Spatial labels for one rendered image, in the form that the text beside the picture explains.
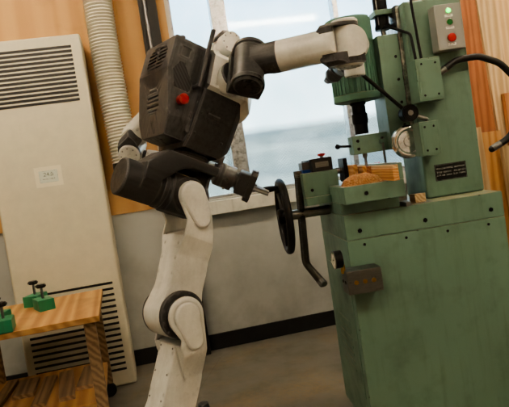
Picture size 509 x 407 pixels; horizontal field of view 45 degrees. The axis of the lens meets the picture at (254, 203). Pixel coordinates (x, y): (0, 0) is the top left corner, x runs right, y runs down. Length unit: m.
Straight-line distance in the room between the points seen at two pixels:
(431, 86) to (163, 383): 1.34
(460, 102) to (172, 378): 1.40
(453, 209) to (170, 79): 1.09
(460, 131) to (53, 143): 1.93
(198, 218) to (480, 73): 2.59
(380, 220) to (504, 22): 2.29
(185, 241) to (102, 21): 1.86
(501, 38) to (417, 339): 2.37
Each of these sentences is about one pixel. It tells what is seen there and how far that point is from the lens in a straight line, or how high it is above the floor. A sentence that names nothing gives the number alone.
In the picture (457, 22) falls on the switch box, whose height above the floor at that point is 1.41.
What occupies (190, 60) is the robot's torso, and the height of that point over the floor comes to 1.35.
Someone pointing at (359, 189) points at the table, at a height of 0.89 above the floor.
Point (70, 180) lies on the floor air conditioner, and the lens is 3.22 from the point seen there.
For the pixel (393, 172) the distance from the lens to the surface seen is 2.06.
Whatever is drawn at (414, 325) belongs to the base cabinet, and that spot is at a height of 0.38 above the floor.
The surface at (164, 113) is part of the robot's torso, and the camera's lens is 1.80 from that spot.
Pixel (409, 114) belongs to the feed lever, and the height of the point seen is 1.11.
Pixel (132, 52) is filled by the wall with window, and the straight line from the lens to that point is 3.57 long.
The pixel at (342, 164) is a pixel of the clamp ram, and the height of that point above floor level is 0.97.
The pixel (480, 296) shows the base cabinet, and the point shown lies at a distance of 2.35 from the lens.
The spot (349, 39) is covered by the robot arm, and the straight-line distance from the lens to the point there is 1.74.
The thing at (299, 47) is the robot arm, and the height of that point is 1.32.
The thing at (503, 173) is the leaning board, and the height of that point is 0.76.
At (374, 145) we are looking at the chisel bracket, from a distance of 2.37.
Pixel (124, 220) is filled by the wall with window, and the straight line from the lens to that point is 3.51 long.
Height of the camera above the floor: 1.02
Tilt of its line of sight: 4 degrees down
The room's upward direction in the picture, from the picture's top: 9 degrees counter-clockwise
